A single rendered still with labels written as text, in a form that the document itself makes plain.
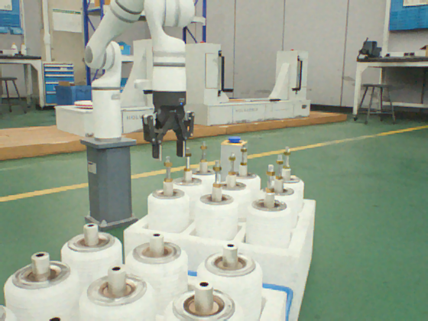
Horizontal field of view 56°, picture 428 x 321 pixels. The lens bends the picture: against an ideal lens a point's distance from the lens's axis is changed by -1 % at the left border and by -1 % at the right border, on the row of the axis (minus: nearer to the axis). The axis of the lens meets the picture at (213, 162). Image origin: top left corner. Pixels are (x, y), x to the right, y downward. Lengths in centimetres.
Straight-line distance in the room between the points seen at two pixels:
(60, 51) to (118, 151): 599
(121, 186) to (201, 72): 236
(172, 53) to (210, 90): 282
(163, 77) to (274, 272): 46
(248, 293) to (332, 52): 618
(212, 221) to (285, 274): 19
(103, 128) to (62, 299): 89
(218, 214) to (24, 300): 44
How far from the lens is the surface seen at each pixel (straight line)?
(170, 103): 87
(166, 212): 91
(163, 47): 88
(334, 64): 662
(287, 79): 461
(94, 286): 57
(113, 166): 140
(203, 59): 364
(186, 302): 52
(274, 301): 67
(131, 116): 316
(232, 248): 59
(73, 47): 742
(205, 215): 87
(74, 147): 290
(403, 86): 609
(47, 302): 59
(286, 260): 83
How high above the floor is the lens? 52
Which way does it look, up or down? 12 degrees down
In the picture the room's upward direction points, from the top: 1 degrees clockwise
